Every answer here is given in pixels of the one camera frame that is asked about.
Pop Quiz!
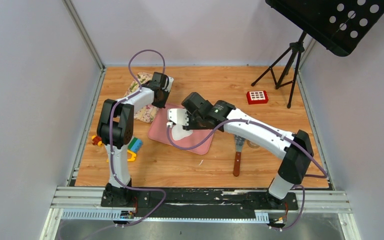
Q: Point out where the red yellow toy piece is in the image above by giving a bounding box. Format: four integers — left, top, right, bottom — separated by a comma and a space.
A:
91, 135, 104, 147

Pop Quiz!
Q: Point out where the black music stand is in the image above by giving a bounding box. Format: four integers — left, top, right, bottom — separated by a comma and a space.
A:
251, 0, 384, 91

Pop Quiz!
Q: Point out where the floral cutting mat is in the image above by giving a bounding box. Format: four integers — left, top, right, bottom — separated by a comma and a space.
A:
124, 72, 159, 123

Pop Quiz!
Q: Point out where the yellow triangular toy block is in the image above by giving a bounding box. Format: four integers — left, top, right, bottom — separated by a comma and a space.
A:
113, 149, 137, 163

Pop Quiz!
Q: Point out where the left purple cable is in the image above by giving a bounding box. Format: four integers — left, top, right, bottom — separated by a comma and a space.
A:
57, 48, 167, 240

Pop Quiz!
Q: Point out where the white dough ball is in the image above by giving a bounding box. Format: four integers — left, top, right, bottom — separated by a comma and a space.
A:
171, 124, 193, 141

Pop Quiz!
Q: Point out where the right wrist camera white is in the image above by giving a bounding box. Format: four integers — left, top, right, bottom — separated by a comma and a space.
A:
167, 108, 190, 126

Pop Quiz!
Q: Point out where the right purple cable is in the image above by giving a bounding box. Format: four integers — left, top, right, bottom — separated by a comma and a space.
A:
166, 119, 329, 232

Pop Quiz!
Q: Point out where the blue green toy brick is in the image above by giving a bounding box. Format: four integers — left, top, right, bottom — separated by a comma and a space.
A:
128, 137, 143, 154

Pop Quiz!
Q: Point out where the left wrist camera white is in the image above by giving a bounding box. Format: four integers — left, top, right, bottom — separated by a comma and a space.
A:
163, 76, 174, 92

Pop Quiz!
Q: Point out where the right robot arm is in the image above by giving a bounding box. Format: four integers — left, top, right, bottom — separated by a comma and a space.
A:
181, 92, 314, 209

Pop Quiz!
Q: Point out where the red grid box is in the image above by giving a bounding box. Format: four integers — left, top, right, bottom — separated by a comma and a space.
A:
246, 90, 269, 105

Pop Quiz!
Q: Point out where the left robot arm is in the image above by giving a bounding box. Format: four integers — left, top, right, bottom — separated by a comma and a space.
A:
96, 72, 174, 207

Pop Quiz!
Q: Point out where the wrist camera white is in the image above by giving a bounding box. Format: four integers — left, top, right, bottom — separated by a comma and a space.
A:
163, 76, 174, 92
167, 108, 190, 126

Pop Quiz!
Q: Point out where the purple cable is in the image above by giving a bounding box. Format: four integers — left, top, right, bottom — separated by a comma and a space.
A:
166, 119, 329, 232
57, 48, 167, 240

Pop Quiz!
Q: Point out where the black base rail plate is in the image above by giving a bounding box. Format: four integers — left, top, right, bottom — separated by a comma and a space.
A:
100, 186, 299, 219

